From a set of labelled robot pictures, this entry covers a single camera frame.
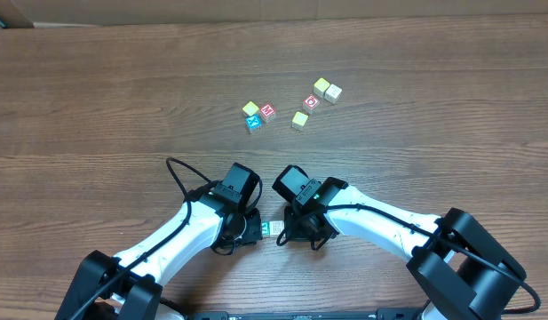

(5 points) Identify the green letter V block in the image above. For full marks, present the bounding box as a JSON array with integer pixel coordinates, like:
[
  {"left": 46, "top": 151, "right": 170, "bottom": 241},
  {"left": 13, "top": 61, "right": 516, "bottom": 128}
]
[{"left": 261, "top": 221, "right": 270, "bottom": 237}]

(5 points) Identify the white letter E block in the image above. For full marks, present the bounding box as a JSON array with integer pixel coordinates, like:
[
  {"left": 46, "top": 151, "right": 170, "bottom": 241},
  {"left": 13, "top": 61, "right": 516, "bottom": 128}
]
[{"left": 269, "top": 220, "right": 285, "bottom": 237}]

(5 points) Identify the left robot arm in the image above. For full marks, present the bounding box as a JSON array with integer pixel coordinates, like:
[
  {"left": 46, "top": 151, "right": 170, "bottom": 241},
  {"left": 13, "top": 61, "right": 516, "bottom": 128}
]
[{"left": 55, "top": 194, "right": 262, "bottom": 320}]

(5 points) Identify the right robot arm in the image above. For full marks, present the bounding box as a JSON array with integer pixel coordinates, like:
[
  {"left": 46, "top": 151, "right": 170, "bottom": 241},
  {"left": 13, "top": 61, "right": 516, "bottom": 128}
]
[{"left": 273, "top": 169, "right": 526, "bottom": 319}]

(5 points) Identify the yellow block middle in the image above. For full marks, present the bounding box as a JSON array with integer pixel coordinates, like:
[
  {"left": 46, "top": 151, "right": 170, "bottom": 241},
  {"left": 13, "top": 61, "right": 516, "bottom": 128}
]
[{"left": 291, "top": 111, "right": 309, "bottom": 131}]

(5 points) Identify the blue letter X block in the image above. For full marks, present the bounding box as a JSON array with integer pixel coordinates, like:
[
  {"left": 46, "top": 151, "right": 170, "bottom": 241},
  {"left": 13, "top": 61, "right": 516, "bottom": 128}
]
[{"left": 245, "top": 115, "right": 262, "bottom": 134}]

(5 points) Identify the red letter M block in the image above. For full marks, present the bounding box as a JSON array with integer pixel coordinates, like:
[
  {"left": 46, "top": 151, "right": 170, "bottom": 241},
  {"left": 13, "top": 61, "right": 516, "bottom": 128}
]
[{"left": 259, "top": 103, "right": 277, "bottom": 124}]

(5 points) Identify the red letter C block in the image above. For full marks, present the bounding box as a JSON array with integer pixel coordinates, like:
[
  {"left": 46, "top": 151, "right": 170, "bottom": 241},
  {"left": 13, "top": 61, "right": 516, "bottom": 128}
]
[{"left": 303, "top": 94, "right": 320, "bottom": 115}]

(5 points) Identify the yellow block left cluster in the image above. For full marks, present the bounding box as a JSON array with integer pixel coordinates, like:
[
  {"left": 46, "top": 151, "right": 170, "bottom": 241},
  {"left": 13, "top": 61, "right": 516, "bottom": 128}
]
[{"left": 242, "top": 101, "right": 259, "bottom": 117}]

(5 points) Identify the white block far right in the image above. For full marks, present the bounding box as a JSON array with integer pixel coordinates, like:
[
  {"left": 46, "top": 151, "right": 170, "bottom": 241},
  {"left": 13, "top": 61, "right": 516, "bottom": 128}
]
[{"left": 324, "top": 84, "right": 343, "bottom": 104}]

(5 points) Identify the yellow block far right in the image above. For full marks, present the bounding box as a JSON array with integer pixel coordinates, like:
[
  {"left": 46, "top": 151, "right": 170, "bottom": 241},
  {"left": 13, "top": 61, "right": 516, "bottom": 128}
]
[{"left": 313, "top": 77, "right": 330, "bottom": 98}]

